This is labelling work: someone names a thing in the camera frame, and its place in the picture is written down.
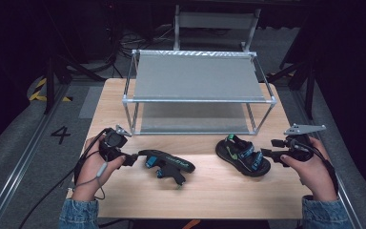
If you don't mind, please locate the black sandal with blue straps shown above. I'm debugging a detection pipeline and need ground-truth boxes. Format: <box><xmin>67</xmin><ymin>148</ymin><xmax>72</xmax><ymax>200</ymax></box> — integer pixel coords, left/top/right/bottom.
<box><xmin>214</xmin><ymin>134</ymin><xmax>272</xmax><ymax>178</ymax></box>
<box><xmin>137</xmin><ymin>149</ymin><xmax>196</xmax><ymax>191</ymax></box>

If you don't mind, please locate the grey metal shoe rack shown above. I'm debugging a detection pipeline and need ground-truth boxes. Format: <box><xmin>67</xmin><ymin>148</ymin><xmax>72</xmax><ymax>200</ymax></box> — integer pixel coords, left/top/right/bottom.
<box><xmin>121</xmin><ymin>49</ymin><xmax>277</xmax><ymax>137</ymax></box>

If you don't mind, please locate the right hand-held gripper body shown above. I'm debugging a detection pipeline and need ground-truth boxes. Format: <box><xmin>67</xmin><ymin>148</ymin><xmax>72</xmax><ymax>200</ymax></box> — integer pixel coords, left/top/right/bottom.
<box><xmin>283</xmin><ymin>123</ymin><xmax>328</xmax><ymax>162</ymax></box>

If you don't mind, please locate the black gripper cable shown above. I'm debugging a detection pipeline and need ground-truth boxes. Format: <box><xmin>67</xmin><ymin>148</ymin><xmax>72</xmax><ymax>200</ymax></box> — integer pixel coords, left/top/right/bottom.
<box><xmin>290</xmin><ymin>139</ymin><xmax>340</xmax><ymax>196</ymax></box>
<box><xmin>18</xmin><ymin>128</ymin><xmax>112</xmax><ymax>229</ymax></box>

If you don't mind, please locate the black stand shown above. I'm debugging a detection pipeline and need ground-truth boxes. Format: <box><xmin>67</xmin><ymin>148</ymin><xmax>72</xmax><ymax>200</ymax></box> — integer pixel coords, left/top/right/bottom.
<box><xmin>266</xmin><ymin>53</ymin><xmax>316</xmax><ymax>121</ymax></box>
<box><xmin>43</xmin><ymin>54</ymin><xmax>105</xmax><ymax>116</ymax></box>

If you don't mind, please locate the bundle of floor cables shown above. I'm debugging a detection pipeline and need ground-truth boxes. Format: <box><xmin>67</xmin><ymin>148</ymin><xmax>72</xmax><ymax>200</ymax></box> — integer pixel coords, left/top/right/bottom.
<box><xmin>116</xmin><ymin>26</ymin><xmax>176</xmax><ymax>51</ymax></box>

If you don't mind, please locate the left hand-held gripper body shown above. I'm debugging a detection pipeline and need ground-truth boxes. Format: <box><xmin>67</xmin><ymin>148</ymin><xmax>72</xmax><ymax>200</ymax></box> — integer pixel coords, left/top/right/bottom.
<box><xmin>99</xmin><ymin>124</ymin><xmax>133</xmax><ymax>167</ymax></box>

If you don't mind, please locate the person's right hand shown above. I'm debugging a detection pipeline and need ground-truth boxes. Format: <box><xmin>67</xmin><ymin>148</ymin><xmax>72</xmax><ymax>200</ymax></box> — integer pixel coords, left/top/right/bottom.
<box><xmin>280</xmin><ymin>136</ymin><xmax>338</xmax><ymax>202</ymax></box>

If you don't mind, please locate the grey metal frame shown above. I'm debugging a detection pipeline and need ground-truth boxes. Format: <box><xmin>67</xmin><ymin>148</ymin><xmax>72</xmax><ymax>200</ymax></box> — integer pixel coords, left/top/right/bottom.
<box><xmin>173</xmin><ymin>4</ymin><xmax>262</xmax><ymax>52</ymax></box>

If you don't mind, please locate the orange strip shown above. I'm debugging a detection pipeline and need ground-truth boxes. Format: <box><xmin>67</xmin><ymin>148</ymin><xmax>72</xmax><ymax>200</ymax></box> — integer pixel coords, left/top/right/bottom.
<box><xmin>181</xmin><ymin>219</ymin><xmax>202</xmax><ymax>229</ymax></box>

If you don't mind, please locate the person's left hand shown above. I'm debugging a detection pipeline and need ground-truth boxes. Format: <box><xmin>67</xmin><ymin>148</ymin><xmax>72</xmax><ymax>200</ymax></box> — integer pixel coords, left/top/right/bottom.
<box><xmin>71</xmin><ymin>135</ymin><xmax>127</xmax><ymax>202</ymax></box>

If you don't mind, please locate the metal floor rail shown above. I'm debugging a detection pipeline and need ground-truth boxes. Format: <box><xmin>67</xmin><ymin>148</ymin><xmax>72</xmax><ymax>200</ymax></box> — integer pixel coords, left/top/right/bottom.
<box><xmin>290</xmin><ymin>88</ymin><xmax>365</xmax><ymax>229</ymax></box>
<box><xmin>0</xmin><ymin>85</ymin><xmax>71</xmax><ymax>229</ymax></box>

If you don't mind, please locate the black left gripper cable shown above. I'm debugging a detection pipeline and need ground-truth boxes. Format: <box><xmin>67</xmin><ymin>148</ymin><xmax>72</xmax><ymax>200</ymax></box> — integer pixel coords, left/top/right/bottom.
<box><xmin>18</xmin><ymin>128</ymin><xmax>112</xmax><ymax>229</ymax></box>

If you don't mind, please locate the thin grey cord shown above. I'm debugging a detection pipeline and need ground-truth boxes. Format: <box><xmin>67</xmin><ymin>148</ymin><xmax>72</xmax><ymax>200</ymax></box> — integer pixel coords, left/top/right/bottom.
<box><xmin>72</xmin><ymin>149</ymin><xmax>109</xmax><ymax>201</ymax></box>

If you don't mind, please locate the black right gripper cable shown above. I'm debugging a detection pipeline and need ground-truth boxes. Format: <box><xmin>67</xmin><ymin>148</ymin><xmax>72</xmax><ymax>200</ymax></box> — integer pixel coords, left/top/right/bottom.
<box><xmin>290</xmin><ymin>139</ymin><xmax>340</xmax><ymax>196</ymax></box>

